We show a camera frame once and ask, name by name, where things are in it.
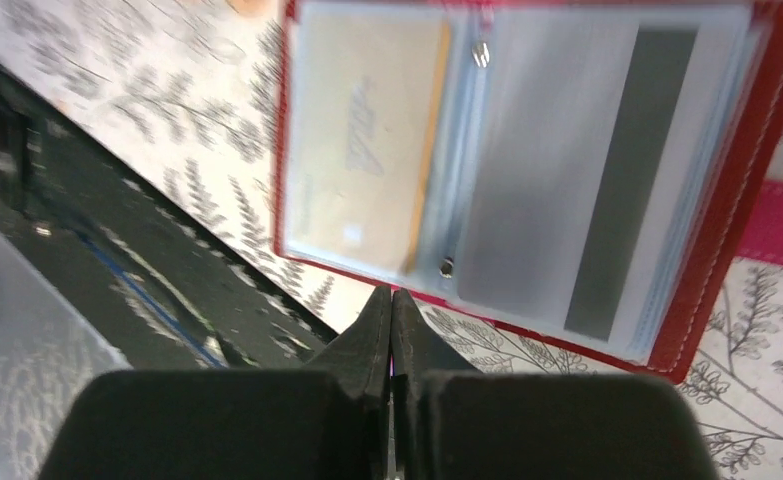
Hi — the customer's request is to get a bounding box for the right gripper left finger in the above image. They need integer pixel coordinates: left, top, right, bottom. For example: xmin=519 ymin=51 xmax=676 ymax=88
xmin=39 ymin=287 xmax=392 ymax=479

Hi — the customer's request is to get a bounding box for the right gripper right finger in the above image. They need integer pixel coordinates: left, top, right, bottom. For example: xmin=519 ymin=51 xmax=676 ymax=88
xmin=392 ymin=290 xmax=716 ymax=479

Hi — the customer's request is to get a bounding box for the red leather card holder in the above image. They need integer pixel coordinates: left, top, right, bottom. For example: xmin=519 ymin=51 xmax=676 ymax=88
xmin=273 ymin=1 xmax=783 ymax=381

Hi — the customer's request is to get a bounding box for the beige card in holder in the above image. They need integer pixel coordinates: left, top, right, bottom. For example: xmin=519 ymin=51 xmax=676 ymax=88
xmin=285 ymin=5 xmax=451 ymax=276

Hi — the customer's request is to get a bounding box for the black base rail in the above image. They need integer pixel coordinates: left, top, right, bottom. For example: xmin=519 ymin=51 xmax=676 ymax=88
xmin=0 ymin=65 xmax=334 ymax=369

